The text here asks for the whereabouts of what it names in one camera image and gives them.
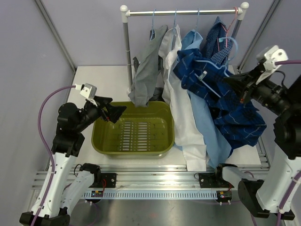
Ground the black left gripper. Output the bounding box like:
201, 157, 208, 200
75, 96, 127, 132

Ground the dark blue plaid shirt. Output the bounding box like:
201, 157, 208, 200
173, 48, 267, 149

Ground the light blue hanger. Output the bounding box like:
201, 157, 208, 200
196, 37, 238, 97
170, 9, 177, 50
194, 8, 200, 41
150, 9, 156, 40

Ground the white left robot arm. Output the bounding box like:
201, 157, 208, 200
19, 96, 126, 226

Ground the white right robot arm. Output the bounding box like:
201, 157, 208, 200
213, 73, 301, 224

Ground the blue small-check shirt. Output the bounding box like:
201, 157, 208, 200
201, 17, 233, 65

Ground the pink hanger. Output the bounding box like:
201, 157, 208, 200
222, 7, 238, 48

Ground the grey shirt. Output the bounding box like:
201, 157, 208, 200
128, 25, 168, 107

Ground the light blue shirt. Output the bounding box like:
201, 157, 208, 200
176, 29, 232, 169

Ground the white shirt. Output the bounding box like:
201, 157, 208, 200
158, 24, 207, 172

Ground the olive green plastic basket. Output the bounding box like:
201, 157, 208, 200
91, 101, 174, 159

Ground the metal clothes rack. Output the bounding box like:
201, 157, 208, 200
119, 2, 249, 91

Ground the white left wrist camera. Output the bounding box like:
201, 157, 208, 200
75, 83, 97, 106

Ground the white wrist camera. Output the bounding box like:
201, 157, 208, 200
255, 45, 288, 85
75, 83, 97, 106

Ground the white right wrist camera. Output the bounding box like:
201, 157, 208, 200
255, 45, 288, 85

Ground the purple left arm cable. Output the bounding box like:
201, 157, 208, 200
29, 85, 82, 226

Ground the white slotted cable duct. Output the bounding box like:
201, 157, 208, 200
82, 190, 217, 200

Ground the aluminium mounting rail frame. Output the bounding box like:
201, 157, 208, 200
32, 138, 286, 192

